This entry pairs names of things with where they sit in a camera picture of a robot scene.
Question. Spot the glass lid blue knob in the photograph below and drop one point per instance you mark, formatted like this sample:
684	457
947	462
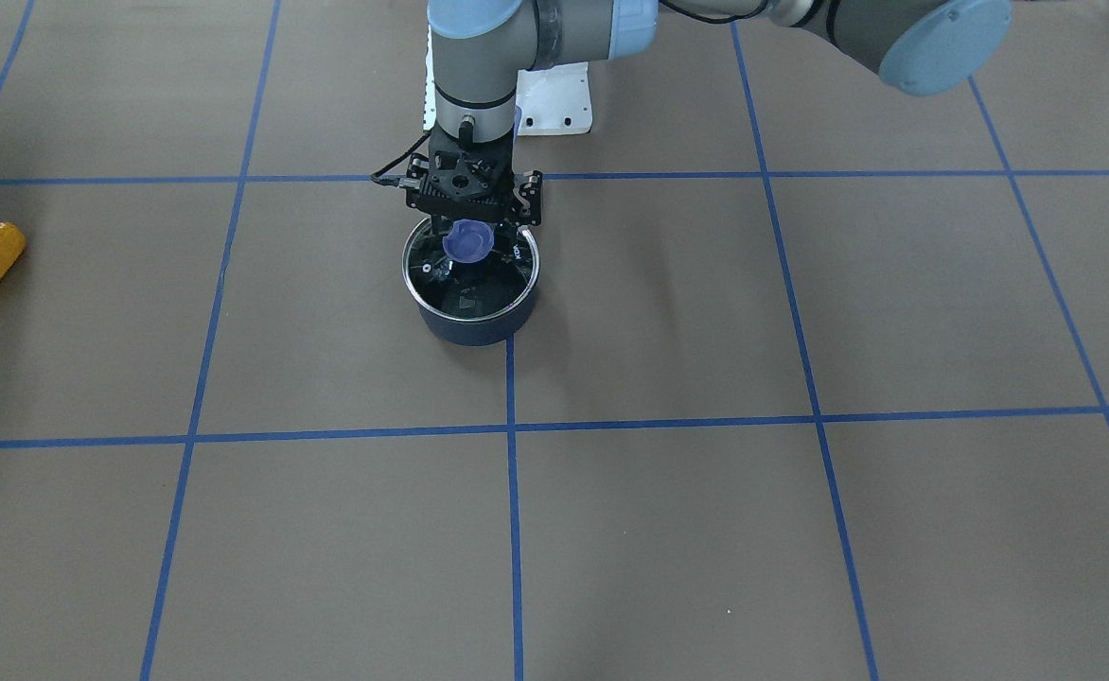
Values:
469	270

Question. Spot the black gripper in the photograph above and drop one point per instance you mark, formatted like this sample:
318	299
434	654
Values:
528	200

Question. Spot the dark blue saucepan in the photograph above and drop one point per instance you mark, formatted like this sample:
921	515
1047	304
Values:
474	317

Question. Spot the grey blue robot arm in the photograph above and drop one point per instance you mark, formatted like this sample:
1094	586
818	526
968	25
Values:
476	50

